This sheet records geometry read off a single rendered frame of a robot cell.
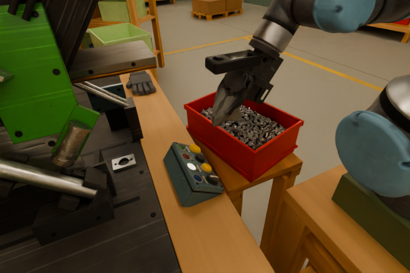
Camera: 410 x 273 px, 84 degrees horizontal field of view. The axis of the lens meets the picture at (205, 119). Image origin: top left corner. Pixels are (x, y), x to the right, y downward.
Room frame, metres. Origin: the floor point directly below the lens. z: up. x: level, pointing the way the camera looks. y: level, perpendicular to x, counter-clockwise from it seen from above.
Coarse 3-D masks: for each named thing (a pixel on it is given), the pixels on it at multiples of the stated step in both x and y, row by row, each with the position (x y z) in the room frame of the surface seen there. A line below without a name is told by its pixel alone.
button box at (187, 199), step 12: (168, 156) 0.41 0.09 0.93; (180, 156) 0.38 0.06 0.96; (192, 156) 0.39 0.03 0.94; (168, 168) 0.38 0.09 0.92; (180, 168) 0.35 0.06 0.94; (180, 180) 0.33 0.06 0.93; (192, 180) 0.31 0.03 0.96; (204, 180) 0.32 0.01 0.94; (180, 192) 0.31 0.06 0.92; (192, 192) 0.29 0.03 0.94; (204, 192) 0.30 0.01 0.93; (216, 192) 0.31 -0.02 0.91; (192, 204) 0.29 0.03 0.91
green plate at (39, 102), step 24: (0, 24) 0.37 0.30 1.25; (24, 24) 0.38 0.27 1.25; (48, 24) 0.39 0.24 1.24; (0, 48) 0.36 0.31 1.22; (24, 48) 0.37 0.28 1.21; (48, 48) 0.38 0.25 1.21; (24, 72) 0.35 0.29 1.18; (48, 72) 0.36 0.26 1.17; (0, 96) 0.33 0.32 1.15; (24, 96) 0.34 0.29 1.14; (48, 96) 0.35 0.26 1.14; (72, 96) 0.36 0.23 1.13; (24, 120) 0.32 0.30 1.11; (48, 120) 0.33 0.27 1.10
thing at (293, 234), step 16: (288, 208) 0.34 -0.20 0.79; (288, 224) 0.33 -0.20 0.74; (304, 224) 0.29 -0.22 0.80; (288, 240) 0.31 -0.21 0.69; (304, 240) 0.29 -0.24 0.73; (272, 256) 0.35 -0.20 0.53; (288, 256) 0.30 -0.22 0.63; (304, 256) 0.31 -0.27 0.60; (320, 256) 0.25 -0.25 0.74; (288, 272) 0.29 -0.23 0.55; (304, 272) 0.40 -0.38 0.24; (320, 272) 0.23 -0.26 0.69; (336, 272) 0.21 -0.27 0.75
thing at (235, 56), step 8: (216, 56) 0.45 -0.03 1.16; (224, 56) 0.46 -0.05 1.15; (232, 56) 0.46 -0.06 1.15; (240, 56) 0.46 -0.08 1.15; (248, 56) 0.46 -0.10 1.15; (256, 56) 0.46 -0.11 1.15; (208, 64) 0.44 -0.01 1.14; (216, 64) 0.42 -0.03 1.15; (224, 64) 0.43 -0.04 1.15; (232, 64) 0.44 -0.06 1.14; (240, 64) 0.44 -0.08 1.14; (248, 64) 0.45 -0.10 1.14; (256, 64) 0.46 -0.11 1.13; (216, 72) 0.42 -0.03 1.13; (224, 72) 0.43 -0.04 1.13
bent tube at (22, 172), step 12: (0, 72) 0.32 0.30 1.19; (0, 168) 0.26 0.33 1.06; (12, 168) 0.27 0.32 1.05; (24, 168) 0.28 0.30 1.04; (36, 168) 0.28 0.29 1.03; (12, 180) 0.26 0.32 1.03; (24, 180) 0.26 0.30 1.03; (36, 180) 0.27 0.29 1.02; (48, 180) 0.27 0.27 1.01; (60, 180) 0.28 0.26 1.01; (72, 180) 0.29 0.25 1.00; (72, 192) 0.27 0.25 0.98; (84, 192) 0.28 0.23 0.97
